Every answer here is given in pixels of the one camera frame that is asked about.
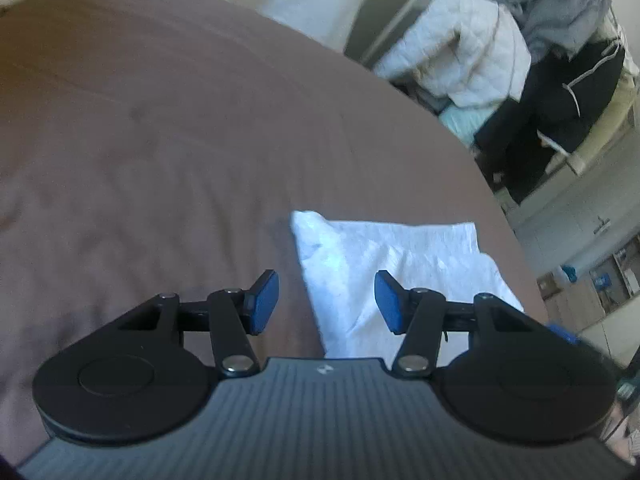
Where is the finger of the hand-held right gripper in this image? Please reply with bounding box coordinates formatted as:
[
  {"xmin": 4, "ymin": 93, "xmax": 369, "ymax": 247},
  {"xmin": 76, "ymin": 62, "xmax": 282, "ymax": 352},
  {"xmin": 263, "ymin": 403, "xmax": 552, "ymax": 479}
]
[{"xmin": 547, "ymin": 320, "xmax": 581, "ymax": 346}]

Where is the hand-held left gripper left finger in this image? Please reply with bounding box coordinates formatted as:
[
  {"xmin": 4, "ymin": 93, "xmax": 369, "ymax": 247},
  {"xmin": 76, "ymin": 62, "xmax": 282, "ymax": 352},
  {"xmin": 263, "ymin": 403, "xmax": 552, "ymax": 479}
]
[{"xmin": 117, "ymin": 269, "xmax": 280, "ymax": 378}]

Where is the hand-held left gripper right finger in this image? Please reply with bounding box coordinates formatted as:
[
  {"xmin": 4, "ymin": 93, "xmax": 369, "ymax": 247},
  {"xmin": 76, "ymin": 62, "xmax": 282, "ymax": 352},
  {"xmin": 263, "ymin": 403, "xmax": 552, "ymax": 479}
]
[{"xmin": 374, "ymin": 269, "xmax": 538, "ymax": 378}]

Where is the white shirt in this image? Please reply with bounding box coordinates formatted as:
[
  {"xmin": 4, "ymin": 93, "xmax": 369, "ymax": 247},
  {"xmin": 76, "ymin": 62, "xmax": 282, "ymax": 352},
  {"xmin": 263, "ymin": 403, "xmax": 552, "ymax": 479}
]
[{"xmin": 290, "ymin": 210, "xmax": 525, "ymax": 358}]

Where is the grey clothes pile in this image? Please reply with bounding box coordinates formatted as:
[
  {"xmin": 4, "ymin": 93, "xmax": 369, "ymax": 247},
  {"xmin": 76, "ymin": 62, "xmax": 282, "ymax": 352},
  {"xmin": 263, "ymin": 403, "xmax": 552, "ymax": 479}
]
[{"xmin": 500, "ymin": 0, "xmax": 609, "ymax": 63}]

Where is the white cabinet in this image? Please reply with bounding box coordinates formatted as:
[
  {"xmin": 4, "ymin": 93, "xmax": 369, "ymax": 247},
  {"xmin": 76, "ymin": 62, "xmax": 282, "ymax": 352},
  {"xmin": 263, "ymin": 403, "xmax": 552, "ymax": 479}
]
[{"xmin": 515, "ymin": 180, "xmax": 640, "ymax": 272}]

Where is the brown bed blanket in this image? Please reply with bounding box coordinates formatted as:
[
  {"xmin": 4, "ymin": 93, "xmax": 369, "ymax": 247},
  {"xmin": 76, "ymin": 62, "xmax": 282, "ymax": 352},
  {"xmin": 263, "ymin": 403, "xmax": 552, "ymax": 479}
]
[{"xmin": 0, "ymin": 0, "xmax": 546, "ymax": 461}]

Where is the light teal cloth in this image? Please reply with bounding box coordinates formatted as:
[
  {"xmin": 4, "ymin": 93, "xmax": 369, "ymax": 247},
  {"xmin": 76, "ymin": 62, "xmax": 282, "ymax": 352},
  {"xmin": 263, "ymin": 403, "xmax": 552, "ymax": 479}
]
[{"xmin": 440, "ymin": 105, "xmax": 496, "ymax": 147}]

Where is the black jacket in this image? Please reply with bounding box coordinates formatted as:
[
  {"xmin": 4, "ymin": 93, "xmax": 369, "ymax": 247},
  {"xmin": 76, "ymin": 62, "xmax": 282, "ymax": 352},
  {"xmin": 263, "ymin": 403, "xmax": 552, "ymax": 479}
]
[{"xmin": 472, "ymin": 40, "xmax": 626, "ymax": 206}]

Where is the white quilted jacket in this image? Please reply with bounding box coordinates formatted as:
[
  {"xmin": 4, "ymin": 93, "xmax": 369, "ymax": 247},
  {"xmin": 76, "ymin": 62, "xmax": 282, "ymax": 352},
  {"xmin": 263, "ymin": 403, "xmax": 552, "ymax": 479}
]
[{"xmin": 372, "ymin": 0, "xmax": 532, "ymax": 109}]

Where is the white rod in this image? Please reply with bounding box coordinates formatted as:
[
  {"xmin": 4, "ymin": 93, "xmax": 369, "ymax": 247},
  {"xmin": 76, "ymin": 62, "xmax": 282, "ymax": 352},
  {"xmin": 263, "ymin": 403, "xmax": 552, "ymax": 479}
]
[{"xmin": 362, "ymin": 0, "xmax": 453, "ymax": 63}]

